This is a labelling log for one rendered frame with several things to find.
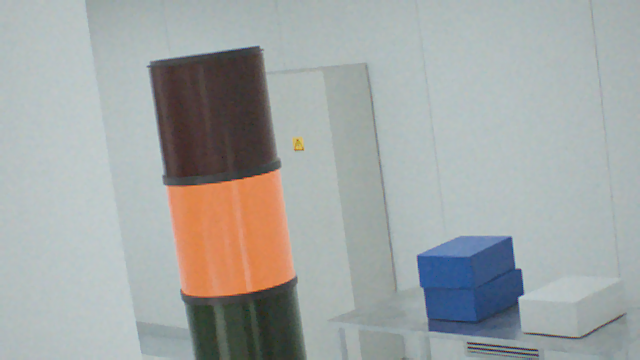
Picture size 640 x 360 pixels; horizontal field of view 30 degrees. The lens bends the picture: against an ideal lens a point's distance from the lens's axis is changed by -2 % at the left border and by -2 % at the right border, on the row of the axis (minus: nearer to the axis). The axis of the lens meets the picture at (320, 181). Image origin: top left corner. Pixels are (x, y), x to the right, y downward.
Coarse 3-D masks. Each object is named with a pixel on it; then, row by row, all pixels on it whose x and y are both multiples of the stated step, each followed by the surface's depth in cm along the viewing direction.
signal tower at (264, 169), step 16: (240, 48) 48; (256, 48) 49; (160, 64) 48; (176, 64) 48; (192, 176) 48; (208, 176) 48; (224, 176) 48; (240, 176) 48; (272, 288) 49; (288, 288) 50; (208, 304) 49
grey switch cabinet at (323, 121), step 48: (288, 96) 752; (336, 96) 736; (288, 144) 761; (336, 144) 736; (288, 192) 769; (336, 192) 739; (336, 240) 747; (384, 240) 767; (336, 288) 755; (384, 288) 767; (384, 336) 767
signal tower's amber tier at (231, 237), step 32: (192, 192) 48; (224, 192) 48; (256, 192) 49; (192, 224) 49; (224, 224) 48; (256, 224) 49; (192, 256) 49; (224, 256) 48; (256, 256) 49; (288, 256) 50; (192, 288) 49; (224, 288) 49; (256, 288) 49
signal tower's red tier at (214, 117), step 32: (192, 64) 47; (224, 64) 48; (256, 64) 49; (160, 96) 48; (192, 96) 48; (224, 96) 48; (256, 96) 49; (160, 128) 49; (192, 128) 48; (224, 128) 48; (256, 128) 49; (192, 160) 48; (224, 160) 48; (256, 160) 49
